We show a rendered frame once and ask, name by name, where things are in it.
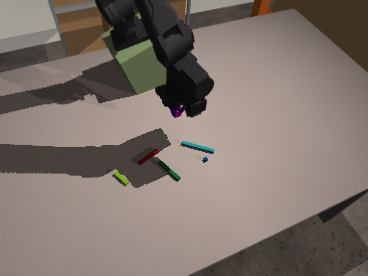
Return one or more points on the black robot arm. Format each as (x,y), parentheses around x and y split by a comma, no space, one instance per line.
(172,49)

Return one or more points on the turquoise rod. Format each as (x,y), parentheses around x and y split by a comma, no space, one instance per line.
(199,147)

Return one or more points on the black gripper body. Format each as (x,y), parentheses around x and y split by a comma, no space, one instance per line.
(161,91)

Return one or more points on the lime green rod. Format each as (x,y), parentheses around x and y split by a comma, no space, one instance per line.
(121,178)

